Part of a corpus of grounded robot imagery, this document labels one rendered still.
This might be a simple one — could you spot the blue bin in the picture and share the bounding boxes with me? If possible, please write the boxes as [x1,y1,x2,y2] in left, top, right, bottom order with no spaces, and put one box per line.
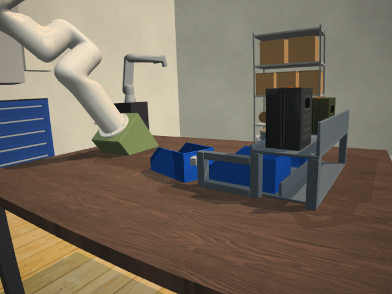
[291,157,308,168]
[209,146,291,194]
[150,143,214,183]

